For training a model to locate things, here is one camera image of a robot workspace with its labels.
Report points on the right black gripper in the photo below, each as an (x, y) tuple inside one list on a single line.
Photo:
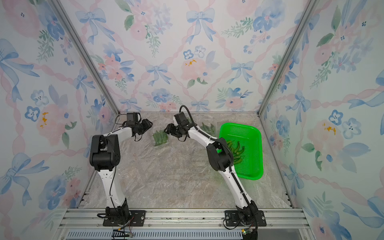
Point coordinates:
[(170, 127)]

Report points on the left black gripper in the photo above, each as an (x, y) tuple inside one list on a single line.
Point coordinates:
[(146, 122)]

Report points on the clear pepper container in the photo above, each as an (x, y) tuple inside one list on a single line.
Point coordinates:
[(209, 129), (160, 138)]

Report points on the green peppers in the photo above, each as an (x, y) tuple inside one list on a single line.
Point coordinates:
[(237, 150)]

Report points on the bright green plastic basket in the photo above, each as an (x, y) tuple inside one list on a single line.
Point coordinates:
[(251, 168)]

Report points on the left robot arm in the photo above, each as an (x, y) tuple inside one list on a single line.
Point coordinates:
[(105, 156)]

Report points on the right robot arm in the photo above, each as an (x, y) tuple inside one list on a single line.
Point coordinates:
[(221, 160)]

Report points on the left aluminium corner post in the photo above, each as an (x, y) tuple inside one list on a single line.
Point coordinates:
[(63, 17)]

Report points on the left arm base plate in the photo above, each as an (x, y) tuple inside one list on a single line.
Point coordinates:
[(135, 218)]

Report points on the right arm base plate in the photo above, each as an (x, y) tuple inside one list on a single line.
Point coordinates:
[(237, 219)]

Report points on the aluminium front rail frame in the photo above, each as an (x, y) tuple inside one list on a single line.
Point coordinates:
[(183, 224)]

